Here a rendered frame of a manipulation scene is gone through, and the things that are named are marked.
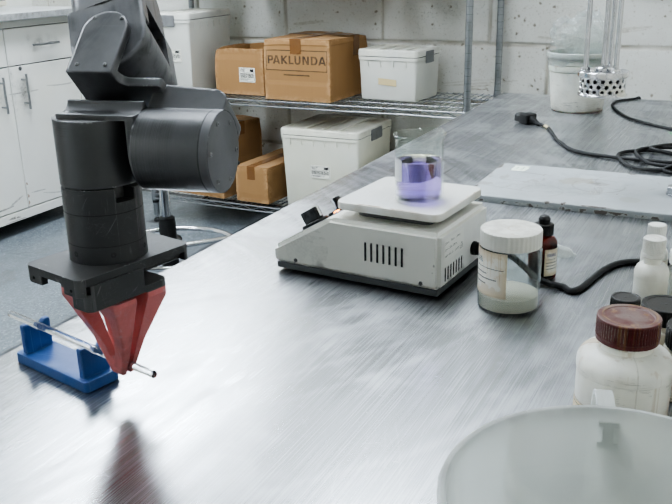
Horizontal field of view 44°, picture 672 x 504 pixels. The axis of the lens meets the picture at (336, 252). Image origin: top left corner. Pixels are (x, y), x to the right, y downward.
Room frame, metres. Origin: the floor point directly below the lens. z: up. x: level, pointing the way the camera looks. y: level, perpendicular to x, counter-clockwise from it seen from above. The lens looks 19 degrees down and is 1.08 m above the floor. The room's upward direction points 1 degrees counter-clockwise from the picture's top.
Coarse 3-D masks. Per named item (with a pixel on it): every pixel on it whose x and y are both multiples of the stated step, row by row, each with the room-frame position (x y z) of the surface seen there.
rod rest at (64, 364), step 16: (48, 320) 0.68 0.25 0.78; (32, 336) 0.66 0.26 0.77; (48, 336) 0.67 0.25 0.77; (32, 352) 0.66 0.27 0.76; (48, 352) 0.66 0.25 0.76; (64, 352) 0.66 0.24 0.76; (80, 352) 0.61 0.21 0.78; (32, 368) 0.65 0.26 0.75; (48, 368) 0.63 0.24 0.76; (64, 368) 0.63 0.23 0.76; (80, 368) 0.61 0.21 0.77; (96, 368) 0.62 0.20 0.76; (80, 384) 0.60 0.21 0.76; (96, 384) 0.61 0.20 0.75
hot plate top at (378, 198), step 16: (368, 192) 0.87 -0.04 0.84; (384, 192) 0.87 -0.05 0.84; (448, 192) 0.86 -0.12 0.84; (464, 192) 0.86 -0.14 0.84; (480, 192) 0.87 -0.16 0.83; (352, 208) 0.83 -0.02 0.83; (368, 208) 0.82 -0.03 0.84; (384, 208) 0.81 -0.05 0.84; (400, 208) 0.81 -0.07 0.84; (416, 208) 0.81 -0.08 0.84; (432, 208) 0.81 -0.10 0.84; (448, 208) 0.80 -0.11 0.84
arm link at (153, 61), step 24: (72, 0) 0.66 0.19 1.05; (96, 0) 0.65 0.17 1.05; (120, 0) 0.65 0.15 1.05; (144, 0) 0.66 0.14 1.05; (72, 24) 0.64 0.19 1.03; (144, 24) 0.63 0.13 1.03; (72, 48) 0.62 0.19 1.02; (144, 48) 0.62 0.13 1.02; (168, 48) 0.68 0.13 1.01; (120, 72) 0.61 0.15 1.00; (144, 72) 0.62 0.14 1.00; (168, 72) 0.65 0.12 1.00
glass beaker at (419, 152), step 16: (400, 128) 0.86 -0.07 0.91; (416, 128) 0.86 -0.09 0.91; (432, 128) 0.86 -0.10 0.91; (400, 144) 0.82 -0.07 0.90; (416, 144) 0.81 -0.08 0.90; (432, 144) 0.82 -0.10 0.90; (400, 160) 0.82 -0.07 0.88; (416, 160) 0.81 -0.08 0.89; (432, 160) 0.82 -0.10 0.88; (400, 176) 0.82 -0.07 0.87; (416, 176) 0.81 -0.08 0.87; (432, 176) 0.82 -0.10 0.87; (400, 192) 0.82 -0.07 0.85; (416, 192) 0.81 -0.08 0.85; (432, 192) 0.82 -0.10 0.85
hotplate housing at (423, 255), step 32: (320, 224) 0.85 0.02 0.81; (352, 224) 0.83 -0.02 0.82; (384, 224) 0.81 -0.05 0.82; (416, 224) 0.81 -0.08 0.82; (448, 224) 0.81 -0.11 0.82; (480, 224) 0.87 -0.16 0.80; (288, 256) 0.87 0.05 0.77; (320, 256) 0.85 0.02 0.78; (352, 256) 0.83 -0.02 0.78; (384, 256) 0.81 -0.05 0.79; (416, 256) 0.79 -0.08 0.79; (448, 256) 0.79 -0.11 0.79; (416, 288) 0.79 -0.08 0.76
